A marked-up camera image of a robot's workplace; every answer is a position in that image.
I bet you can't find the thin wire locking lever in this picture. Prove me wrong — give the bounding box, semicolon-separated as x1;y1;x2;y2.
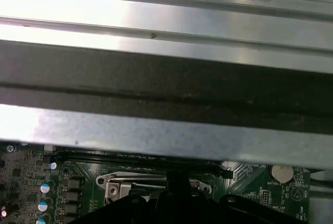
107;174;169;183

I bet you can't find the green motherboard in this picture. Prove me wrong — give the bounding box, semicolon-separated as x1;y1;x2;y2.
0;142;313;224

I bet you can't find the CPU socket with metal frame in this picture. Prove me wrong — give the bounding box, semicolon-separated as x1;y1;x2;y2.
95;171;213;206

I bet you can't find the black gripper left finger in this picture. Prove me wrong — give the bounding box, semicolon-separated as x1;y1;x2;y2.
75;170;180;224

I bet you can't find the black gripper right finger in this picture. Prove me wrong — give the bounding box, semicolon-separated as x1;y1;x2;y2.
179;170;308;224

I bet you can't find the metal socket cover frame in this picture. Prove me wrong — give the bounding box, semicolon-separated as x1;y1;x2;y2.
130;181;203;198

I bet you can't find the round silver coin battery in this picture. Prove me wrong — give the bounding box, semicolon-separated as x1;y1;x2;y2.
272;165;293;183

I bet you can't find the black and silver PC case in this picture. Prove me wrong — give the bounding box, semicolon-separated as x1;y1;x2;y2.
0;39;333;224

